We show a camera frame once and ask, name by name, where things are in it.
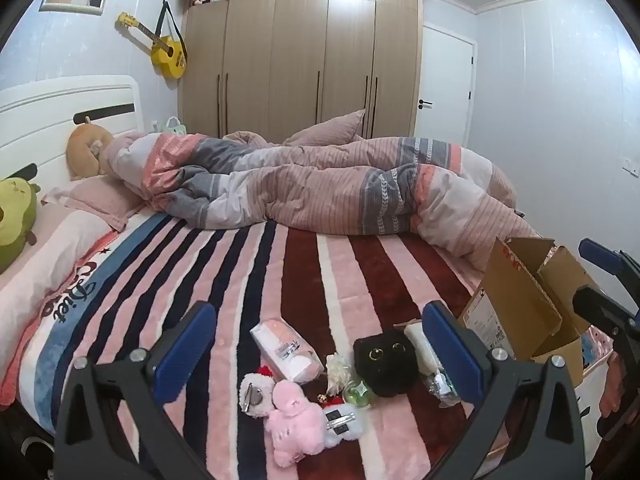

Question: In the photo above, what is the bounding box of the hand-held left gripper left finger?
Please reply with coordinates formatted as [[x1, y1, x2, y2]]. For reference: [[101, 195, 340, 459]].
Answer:
[[52, 301, 218, 480]]

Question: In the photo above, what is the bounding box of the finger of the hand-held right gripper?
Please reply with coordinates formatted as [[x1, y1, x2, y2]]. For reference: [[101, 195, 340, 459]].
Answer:
[[578, 238, 640, 307], [572, 285, 640, 353]]

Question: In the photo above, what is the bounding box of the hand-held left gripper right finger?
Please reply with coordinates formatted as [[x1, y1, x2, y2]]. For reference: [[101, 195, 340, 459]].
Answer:
[[421, 301, 586, 480]]

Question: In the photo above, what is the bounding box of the cardboard box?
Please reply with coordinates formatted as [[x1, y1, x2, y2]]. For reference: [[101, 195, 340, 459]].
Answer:
[[457, 235, 608, 388]]

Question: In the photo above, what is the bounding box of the packaged pink towel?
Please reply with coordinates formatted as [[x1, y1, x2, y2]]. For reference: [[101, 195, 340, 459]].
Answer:
[[249, 316, 323, 386]]

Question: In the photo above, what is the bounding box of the white fabric flower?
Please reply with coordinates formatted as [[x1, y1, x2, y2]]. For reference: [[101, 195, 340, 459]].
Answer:
[[325, 353, 355, 396]]

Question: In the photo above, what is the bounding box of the white roll in plastic wrap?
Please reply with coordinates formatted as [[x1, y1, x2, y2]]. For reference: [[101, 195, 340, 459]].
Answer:
[[402, 322, 463, 408]]

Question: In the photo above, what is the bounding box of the black cat plush toy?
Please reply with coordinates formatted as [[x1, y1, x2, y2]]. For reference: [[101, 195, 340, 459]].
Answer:
[[353, 330, 418, 398]]

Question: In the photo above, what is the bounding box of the pink cloth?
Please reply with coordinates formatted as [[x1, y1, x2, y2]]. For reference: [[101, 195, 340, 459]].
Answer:
[[598, 357, 623, 418]]

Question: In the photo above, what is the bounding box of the white plush keyring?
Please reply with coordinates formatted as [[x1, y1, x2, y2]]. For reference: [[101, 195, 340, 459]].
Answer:
[[239, 364, 276, 417]]

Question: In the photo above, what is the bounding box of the green glass ball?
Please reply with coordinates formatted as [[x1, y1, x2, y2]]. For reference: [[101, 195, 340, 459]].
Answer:
[[345, 380, 376, 407]]

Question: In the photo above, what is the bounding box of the white plush with hair clips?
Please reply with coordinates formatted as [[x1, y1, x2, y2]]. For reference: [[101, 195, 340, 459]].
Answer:
[[320, 395, 368, 448]]

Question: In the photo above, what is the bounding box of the pink plush toy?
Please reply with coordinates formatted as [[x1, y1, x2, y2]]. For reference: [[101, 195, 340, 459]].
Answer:
[[264, 380, 326, 468]]

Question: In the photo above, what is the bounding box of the striped plush blanket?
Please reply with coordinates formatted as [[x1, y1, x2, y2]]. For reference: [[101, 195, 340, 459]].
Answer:
[[0, 210, 551, 480]]

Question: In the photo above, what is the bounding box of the pink pillow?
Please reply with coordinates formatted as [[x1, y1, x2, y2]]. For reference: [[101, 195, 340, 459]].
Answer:
[[282, 108, 367, 147], [41, 177, 146, 233], [0, 200, 171, 396]]

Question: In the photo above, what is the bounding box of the green avocado plush toy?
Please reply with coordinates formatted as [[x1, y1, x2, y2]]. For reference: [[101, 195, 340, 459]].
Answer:
[[0, 177, 41, 273]]

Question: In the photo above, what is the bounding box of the pink grey striped quilt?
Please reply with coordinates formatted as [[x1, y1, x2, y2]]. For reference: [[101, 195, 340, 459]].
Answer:
[[105, 130, 541, 273]]

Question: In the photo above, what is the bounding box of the brown plush cushion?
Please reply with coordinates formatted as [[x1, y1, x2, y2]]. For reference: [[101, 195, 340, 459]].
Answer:
[[66, 116, 115, 181]]

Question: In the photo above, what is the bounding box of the white door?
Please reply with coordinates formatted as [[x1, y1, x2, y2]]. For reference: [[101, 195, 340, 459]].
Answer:
[[414, 22, 476, 148]]

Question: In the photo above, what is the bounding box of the white bed headboard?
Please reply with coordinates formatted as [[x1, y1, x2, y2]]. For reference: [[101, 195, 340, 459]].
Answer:
[[0, 75, 146, 196]]

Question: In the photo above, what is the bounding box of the yellow guitar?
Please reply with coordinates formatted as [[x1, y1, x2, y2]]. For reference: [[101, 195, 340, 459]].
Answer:
[[116, 1, 188, 80]]

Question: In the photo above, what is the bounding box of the wooden wardrobe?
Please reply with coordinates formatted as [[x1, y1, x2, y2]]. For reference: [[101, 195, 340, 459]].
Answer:
[[179, 0, 425, 142]]

